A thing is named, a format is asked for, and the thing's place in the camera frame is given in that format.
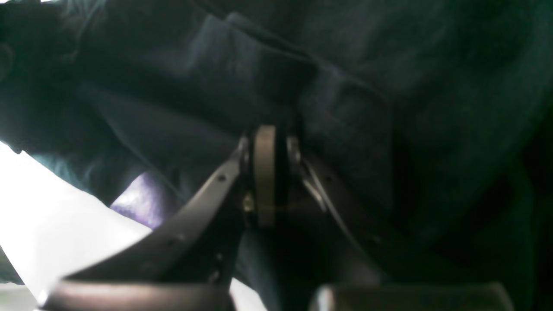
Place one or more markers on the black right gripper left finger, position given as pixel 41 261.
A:
pixel 187 263

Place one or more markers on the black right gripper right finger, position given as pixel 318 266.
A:
pixel 381 269

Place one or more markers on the black T-shirt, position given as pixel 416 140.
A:
pixel 436 113

